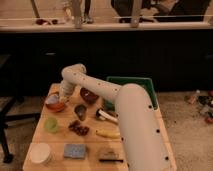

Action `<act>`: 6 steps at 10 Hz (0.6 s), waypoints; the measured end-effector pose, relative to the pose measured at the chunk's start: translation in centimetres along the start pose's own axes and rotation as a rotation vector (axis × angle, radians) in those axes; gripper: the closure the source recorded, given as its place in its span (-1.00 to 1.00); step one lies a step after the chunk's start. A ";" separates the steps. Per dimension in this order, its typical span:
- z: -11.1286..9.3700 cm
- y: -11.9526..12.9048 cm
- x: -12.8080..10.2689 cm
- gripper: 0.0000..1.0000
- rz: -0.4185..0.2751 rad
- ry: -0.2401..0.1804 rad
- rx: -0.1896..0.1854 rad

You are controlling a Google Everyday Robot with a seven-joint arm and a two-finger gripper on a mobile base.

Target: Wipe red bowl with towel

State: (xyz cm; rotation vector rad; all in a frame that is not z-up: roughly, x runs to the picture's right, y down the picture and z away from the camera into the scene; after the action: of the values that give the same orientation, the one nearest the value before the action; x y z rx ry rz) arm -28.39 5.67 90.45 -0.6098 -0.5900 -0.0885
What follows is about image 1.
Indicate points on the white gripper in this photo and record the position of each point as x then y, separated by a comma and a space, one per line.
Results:
66, 89

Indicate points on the red bowl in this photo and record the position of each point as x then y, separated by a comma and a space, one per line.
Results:
52, 102

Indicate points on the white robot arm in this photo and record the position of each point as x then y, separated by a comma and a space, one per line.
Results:
140, 131

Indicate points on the dark brown bowl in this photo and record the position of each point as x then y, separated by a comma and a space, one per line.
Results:
88, 96

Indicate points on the dark grape bunch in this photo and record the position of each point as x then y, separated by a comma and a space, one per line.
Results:
76, 127

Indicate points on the black chair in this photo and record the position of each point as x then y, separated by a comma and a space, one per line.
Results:
4, 118

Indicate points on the blue sponge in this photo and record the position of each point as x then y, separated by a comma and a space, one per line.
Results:
75, 151

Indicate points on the yellow banana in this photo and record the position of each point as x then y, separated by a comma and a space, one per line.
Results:
108, 134

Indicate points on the white round container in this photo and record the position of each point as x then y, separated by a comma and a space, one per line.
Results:
40, 153

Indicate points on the green plastic bin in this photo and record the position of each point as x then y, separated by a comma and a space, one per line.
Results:
146, 83

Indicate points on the brown black scrub brush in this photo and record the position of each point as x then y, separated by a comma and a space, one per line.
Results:
109, 156

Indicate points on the white handled brush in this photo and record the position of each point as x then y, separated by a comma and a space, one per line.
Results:
101, 114

